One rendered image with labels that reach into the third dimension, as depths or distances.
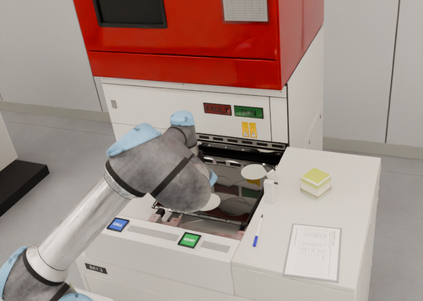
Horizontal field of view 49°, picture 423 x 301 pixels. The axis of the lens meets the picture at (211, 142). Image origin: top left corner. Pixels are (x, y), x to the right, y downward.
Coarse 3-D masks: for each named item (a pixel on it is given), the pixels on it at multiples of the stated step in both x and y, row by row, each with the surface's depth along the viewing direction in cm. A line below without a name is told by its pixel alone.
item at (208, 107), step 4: (204, 104) 186; (208, 104) 185; (208, 108) 186; (212, 108) 186; (216, 108) 185; (220, 108) 184; (224, 108) 183; (228, 108) 183; (208, 112) 187; (212, 112) 187; (216, 112) 186; (220, 112) 185; (224, 112) 184; (228, 112) 184
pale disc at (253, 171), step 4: (252, 164) 185; (256, 164) 185; (244, 168) 183; (248, 168) 183; (252, 168) 183; (256, 168) 182; (260, 168) 182; (244, 172) 181; (248, 172) 181; (252, 172) 181; (256, 172) 180; (260, 172) 180; (244, 176) 179; (248, 176) 178; (252, 176) 178; (256, 176) 178; (260, 176) 178
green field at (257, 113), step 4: (236, 108) 181; (240, 108) 180; (244, 108) 180; (248, 108) 179; (252, 108) 178; (256, 108) 178; (236, 112) 182; (240, 112) 181; (244, 112) 181; (248, 112) 180; (252, 112) 179; (256, 112) 179; (260, 112) 178; (252, 116) 180; (256, 116) 180; (260, 116) 179
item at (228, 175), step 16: (208, 160) 191; (224, 160) 190; (240, 160) 188; (224, 176) 180; (240, 176) 179; (224, 192) 172; (240, 192) 171; (256, 192) 170; (224, 208) 164; (240, 208) 163
